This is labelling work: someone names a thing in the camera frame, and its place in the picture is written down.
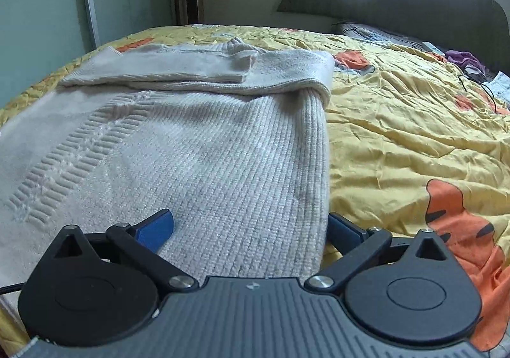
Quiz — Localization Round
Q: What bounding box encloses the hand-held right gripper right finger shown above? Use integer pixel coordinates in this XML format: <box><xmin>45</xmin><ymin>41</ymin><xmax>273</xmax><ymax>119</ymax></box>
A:
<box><xmin>303</xmin><ymin>212</ymin><xmax>453</xmax><ymax>296</ymax></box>

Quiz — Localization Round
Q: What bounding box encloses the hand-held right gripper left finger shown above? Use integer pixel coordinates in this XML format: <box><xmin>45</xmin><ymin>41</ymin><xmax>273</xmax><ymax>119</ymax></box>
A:
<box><xmin>52</xmin><ymin>208</ymin><xmax>200</xmax><ymax>296</ymax></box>

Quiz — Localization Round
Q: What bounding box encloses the white knit sweater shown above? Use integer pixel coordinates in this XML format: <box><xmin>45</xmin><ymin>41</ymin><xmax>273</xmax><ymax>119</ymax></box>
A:
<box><xmin>0</xmin><ymin>37</ymin><xmax>335</xmax><ymax>303</ymax></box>

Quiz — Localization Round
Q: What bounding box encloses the yellow printed blanket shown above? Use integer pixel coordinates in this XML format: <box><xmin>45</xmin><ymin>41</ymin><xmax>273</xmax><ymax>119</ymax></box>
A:
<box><xmin>0</xmin><ymin>23</ymin><xmax>510</xmax><ymax>358</ymax></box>

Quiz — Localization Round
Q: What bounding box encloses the patterned pillow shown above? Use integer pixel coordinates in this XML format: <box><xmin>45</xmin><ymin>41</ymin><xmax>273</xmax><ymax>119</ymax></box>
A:
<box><xmin>332</xmin><ymin>21</ymin><xmax>443</xmax><ymax>53</ymax></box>

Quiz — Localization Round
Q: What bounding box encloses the purple cloth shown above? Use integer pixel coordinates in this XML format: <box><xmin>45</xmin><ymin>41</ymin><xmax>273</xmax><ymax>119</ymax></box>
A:
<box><xmin>444</xmin><ymin>49</ymin><xmax>487</xmax><ymax>75</ymax></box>

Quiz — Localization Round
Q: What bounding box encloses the white printed sheet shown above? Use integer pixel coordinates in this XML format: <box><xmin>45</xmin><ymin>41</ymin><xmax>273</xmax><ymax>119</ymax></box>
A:
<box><xmin>488</xmin><ymin>71</ymin><xmax>510</xmax><ymax>99</ymax></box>

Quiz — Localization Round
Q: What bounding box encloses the flower print glass sliding door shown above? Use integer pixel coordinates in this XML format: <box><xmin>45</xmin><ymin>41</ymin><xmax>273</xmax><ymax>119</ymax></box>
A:
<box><xmin>0</xmin><ymin>0</ymin><xmax>176</xmax><ymax>107</ymax></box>

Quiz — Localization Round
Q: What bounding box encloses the black cable on bed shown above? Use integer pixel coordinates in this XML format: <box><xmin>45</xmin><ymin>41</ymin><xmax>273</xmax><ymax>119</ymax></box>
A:
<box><xmin>458</xmin><ymin>74</ymin><xmax>510</xmax><ymax>116</ymax></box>

